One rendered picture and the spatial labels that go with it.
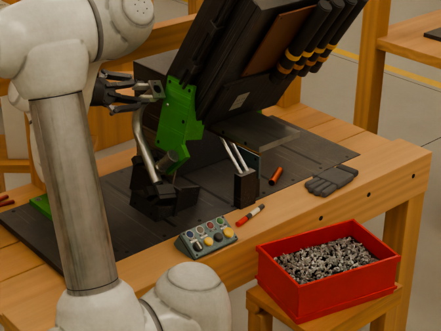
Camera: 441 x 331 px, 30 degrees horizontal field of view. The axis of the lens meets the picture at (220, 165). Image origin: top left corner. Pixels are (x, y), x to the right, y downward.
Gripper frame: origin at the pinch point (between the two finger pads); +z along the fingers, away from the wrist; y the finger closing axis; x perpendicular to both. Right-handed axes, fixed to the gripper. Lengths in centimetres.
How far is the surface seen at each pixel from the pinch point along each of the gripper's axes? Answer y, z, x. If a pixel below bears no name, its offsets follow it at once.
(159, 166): -19.9, 1.6, 6.1
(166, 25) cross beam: 32.5, 30.5, 15.5
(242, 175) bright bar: -28.1, 21.6, -4.3
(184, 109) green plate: -8.6, 5.2, -6.9
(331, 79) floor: 95, 310, 162
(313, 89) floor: 88, 288, 163
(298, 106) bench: 7, 92, 24
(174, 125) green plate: -10.8, 5.2, -1.1
